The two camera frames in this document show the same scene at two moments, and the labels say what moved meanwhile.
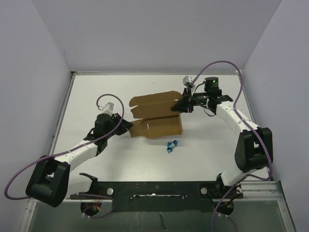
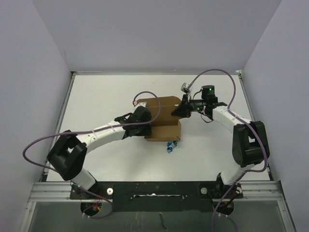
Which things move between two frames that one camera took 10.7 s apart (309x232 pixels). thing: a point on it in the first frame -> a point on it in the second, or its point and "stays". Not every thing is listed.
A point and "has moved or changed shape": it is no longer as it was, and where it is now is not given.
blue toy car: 171,145 stays
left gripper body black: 115,119 -> 143,130
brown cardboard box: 157,118 has moved or changed shape
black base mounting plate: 160,196 stays
